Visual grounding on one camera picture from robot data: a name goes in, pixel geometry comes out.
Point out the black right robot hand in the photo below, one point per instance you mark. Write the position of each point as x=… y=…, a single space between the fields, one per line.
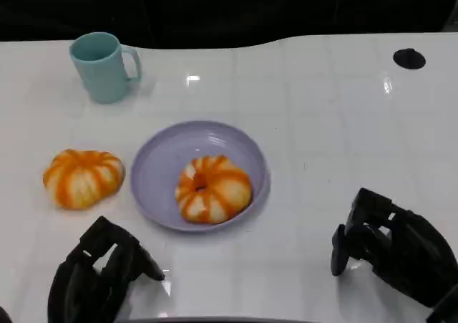
x=404 y=244

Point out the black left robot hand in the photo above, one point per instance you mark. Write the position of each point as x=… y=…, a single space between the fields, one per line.
x=82 y=287

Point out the orange and white bread roll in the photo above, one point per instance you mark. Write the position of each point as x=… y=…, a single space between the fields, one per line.
x=82 y=179
x=222 y=194

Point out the lilac plate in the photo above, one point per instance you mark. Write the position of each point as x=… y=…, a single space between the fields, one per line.
x=161 y=158

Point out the black round table grommet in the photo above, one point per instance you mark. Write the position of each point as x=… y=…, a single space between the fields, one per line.
x=409 y=58

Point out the pale green mug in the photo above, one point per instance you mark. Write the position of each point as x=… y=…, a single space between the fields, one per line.
x=103 y=76

